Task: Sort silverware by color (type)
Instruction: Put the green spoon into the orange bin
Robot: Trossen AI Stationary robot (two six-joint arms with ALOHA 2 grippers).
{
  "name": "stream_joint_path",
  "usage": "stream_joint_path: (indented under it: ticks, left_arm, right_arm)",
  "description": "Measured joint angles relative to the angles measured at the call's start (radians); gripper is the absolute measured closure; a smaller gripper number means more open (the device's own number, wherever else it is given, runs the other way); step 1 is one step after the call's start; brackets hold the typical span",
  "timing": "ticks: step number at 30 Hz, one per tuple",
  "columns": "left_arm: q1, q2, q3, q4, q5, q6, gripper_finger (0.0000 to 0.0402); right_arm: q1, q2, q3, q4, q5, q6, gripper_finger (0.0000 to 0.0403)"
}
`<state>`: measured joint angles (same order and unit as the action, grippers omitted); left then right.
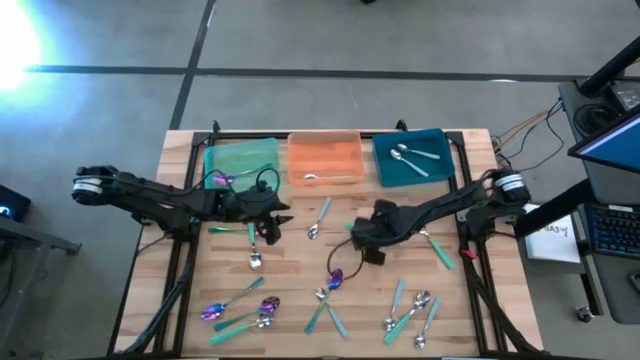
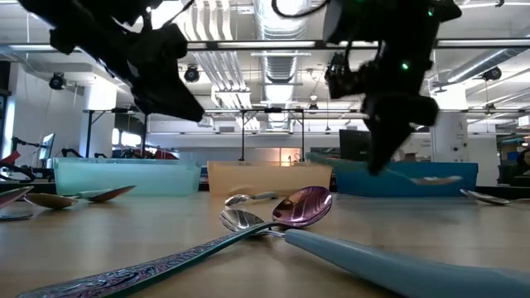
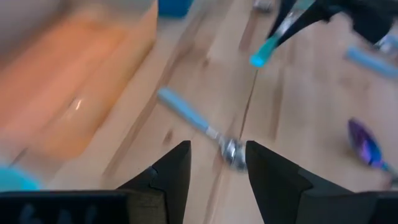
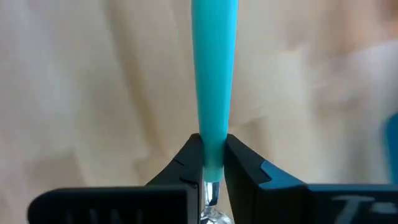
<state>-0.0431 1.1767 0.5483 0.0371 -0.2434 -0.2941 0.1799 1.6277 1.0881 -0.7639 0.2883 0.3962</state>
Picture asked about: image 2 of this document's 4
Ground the copper spoon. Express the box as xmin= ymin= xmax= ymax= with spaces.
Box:
xmin=84 ymin=185 xmax=137 ymax=204

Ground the white column with signs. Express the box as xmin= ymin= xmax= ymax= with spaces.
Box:
xmin=430 ymin=84 xmax=471 ymax=163

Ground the purple iridescent spoon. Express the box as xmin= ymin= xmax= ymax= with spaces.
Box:
xmin=0 ymin=185 xmax=34 ymax=210

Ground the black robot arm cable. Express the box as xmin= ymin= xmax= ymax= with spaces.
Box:
xmin=271 ymin=0 xmax=332 ymax=20

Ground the purple spoon with patterned handle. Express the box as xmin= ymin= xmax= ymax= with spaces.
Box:
xmin=17 ymin=185 xmax=334 ymax=298

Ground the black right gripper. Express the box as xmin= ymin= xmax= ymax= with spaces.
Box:
xmin=325 ymin=41 xmax=441 ymax=175

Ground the slim grey computer monitor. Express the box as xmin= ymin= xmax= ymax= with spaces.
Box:
xmin=38 ymin=132 xmax=56 ymax=163

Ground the dark iridescent spoon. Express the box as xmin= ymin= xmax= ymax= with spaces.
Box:
xmin=0 ymin=212 xmax=33 ymax=222

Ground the black computer monitor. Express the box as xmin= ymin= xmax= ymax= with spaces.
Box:
xmin=339 ymin=129 xmax=372 ymax=162

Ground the plain white column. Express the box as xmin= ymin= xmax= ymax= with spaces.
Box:
xmin=80 ymin=84 xmax=118 ymax=158

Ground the slanted silver ceiling duct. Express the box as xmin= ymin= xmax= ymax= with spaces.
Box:
xmin=445 ymin=47 xmax=530 ymax=86

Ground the black metal frame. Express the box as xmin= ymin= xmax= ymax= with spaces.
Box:
xmin=82 ymin=108 xmax=150 ymax=159
xmin=238 ymin=108 xmax=307 ymax=163

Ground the round silver ceiling duct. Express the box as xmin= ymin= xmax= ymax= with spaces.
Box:
xmin=253 ymin=0 xmax=312 ymax=130

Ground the white ceiling conduit bundle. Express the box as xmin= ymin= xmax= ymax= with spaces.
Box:
xmin=181 ymin=0 xmax=254 ymax=111

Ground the teal translucent plastic bin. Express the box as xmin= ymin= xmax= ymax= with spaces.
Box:
xmin=52 ymin=156 xmax=202 ymax=197

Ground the orange translucent plastic bin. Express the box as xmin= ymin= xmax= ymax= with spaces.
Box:
xmin=206 ymin=160 xmax=333 ymax=196

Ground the gold spoon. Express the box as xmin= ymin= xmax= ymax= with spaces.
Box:
xmin=23 ymin=192 xmax=80 ymax=210

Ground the black ceiling spotlight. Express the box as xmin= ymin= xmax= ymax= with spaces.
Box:
xmin=183 ymin=65 xmax=201 ymax=84
xmin=482 ymin=65 xmax=503 ymax=82
xmin=48 ymin=72 xmax=67 ymax=91

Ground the black rig crossbar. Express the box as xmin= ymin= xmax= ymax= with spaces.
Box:
xmin=0 ymin=39 xmax=530 ymax=53

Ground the blue plastic bin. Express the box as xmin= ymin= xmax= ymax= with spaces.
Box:
xmin=335 ymin=161 xmax=479 ymax=198

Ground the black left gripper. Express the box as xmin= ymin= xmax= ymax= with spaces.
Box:
xmin=115 ymin=22 xmax=206 ymax=123

